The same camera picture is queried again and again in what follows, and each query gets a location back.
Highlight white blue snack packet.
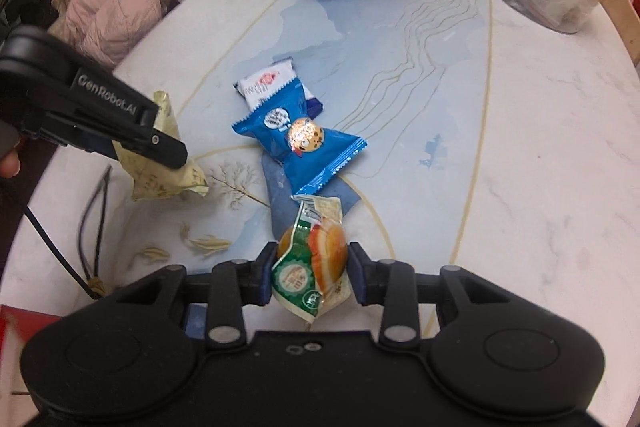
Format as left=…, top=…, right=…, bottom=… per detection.
left=235, top=57, right=325, bottom=118

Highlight black cable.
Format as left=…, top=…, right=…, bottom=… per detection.
left=22, top=207, right=103, bottom=300

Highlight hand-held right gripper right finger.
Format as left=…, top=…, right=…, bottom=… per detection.
left=347, top=241, right=508, bottom=350

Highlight blue cookie packet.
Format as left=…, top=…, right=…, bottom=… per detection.
left=231, top=82, right=368, bottom=196

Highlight pale yellow snack packet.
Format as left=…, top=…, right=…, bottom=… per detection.
left=111, top=91, right=210, bottom=202

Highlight green bun packet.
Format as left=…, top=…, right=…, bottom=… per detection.
left=270, top=194, right=353, bottom=323

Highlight thin black cord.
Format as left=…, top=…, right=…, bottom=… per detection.
left=77, top=166, right=113, bottom=294

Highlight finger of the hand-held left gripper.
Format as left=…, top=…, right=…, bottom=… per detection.
left=75, top=121, right=189, bottom=169

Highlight pink padded jacket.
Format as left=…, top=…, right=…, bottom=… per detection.
left=50, top=0, right=217, bottom=70

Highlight wooden side table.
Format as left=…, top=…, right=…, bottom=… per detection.
left=602, top=0, right=640, bottom=68

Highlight white cardboard box red sides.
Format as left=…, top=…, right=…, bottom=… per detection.
left=0, top=304, right=63, bottom=395

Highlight person's left hand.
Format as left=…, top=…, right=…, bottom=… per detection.
left=0, top=146, right=22, bottom=179

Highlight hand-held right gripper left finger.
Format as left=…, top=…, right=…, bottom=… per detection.
left=117, top=243, right=278, bottom=350

